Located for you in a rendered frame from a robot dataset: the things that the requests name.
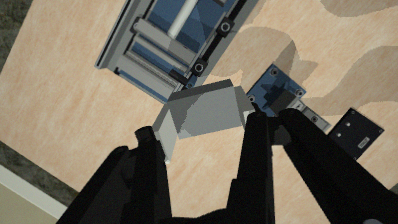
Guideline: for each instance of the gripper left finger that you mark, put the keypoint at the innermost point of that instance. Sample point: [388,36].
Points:
[106,199]

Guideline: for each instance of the grey flat bar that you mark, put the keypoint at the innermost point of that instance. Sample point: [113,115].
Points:
[160,53]
[151,67]

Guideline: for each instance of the grey metal block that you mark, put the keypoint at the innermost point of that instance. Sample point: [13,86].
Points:
[204,109]

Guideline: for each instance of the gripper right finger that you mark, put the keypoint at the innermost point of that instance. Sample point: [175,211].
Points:
[345,191]

